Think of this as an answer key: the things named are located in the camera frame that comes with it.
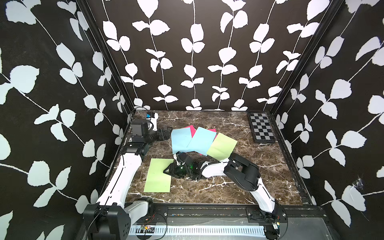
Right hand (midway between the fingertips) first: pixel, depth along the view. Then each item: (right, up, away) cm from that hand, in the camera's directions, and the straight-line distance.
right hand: (163, 172), depth 84 cm
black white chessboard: (+66, +26, +24) cm, 75 cm away
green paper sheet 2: (+36, +12, +16) cm, 42 cm away
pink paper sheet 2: (+32, +23, +27) cm, 48 cm away
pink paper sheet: (+16, +23, +26) cm, 39 cm away
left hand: (+3, +27, -6) cm, 27 cm away
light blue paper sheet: (+7, +17, +22) cm, 29 cm away
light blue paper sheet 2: (+23, +16, +21) cm, 35 cm away
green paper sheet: (-4, -5, +2) cm, 7 cm away
